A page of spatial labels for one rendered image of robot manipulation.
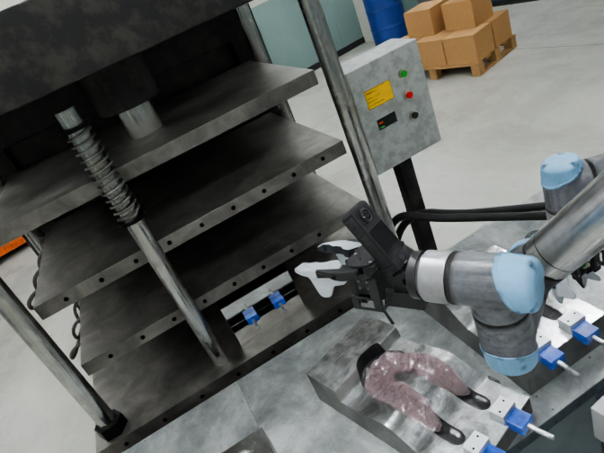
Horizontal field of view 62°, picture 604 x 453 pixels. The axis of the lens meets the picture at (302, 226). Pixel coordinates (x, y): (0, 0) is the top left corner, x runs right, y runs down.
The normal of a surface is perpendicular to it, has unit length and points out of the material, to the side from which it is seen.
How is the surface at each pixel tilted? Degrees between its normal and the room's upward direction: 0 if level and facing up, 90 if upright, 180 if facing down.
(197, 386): 0
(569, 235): 74
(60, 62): 90
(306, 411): 0
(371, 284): 82
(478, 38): 90
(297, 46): 90
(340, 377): 0
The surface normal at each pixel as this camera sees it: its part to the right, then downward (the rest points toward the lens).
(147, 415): -0.36, -0.81
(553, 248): -0.81, 0.30
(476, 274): -0.59, -0.30
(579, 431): 0.39, 0.33
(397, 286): -0.55, 0.47
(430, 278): -0.62, 0.00
